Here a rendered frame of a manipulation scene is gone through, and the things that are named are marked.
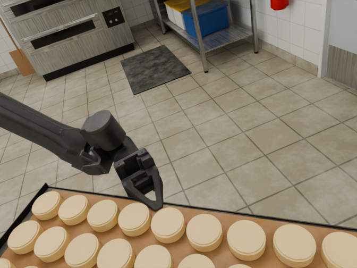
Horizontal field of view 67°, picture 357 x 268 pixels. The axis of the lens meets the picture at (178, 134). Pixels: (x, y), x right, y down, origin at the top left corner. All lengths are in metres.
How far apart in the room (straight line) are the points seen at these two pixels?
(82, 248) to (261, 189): 1.40
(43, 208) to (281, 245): 0.38
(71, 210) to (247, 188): 1.36
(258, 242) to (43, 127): 0.44
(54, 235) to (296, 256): 0.34
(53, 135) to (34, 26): 3.77
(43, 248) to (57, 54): 4.00
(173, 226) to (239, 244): 0.09
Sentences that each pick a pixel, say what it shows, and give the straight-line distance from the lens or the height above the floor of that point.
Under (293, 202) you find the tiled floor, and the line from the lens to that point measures 1.67.
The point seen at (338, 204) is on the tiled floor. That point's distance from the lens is 1.69.
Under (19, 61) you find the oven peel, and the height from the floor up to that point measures 0.24.
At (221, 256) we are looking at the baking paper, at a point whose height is 0.99.
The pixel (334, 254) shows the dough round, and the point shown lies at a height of 1.00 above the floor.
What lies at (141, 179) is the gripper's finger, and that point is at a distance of 0.49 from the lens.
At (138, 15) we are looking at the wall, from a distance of 5.34.
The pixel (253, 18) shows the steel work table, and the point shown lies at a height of 0.39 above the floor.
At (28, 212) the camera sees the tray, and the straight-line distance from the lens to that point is 0.57.
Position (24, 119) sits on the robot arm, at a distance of 0.59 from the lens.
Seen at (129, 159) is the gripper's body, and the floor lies 1.05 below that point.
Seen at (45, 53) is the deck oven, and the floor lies 0.38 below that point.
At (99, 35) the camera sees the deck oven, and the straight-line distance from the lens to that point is 4.30.
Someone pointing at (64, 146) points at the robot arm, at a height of 1.06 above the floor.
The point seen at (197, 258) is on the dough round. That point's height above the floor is 1.01.
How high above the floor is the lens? 1.34
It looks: 37 degrees down
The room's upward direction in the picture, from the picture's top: 18 degrees counter-clockwise
